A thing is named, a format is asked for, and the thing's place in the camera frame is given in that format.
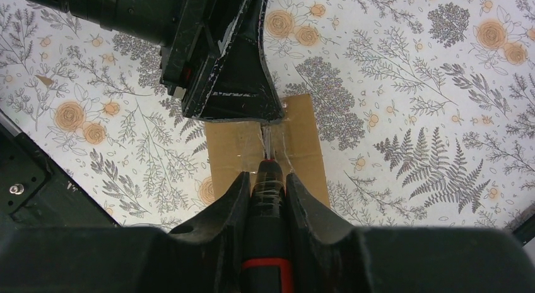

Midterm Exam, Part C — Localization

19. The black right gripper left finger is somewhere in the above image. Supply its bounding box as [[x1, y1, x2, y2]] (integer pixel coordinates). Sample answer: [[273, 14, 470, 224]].
[[169, 172, 250, 292]]

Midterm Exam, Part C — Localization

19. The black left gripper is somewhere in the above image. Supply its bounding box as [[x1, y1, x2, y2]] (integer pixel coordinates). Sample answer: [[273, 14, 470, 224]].
[[161, 0, 284, 123]]

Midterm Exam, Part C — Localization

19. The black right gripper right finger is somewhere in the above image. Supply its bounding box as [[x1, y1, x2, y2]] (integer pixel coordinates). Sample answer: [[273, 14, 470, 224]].
[[286, 173, 370, 292]]

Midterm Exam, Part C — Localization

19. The brown cardboard express box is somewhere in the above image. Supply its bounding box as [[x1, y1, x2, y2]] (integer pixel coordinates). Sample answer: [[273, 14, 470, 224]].
[[205, 94, 330, 206]]

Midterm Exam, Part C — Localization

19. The red black utility knife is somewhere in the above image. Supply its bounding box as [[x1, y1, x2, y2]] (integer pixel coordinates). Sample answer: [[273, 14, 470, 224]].
[[239, 126, 295, 292]]

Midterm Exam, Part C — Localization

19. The floral table mat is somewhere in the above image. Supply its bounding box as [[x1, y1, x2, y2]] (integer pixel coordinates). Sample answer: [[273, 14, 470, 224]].
[[1, 0, 534, 230]]

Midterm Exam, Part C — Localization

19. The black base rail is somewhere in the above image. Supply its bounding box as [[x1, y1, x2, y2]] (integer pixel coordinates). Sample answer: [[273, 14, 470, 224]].
[[1, 113, 119, 234]]

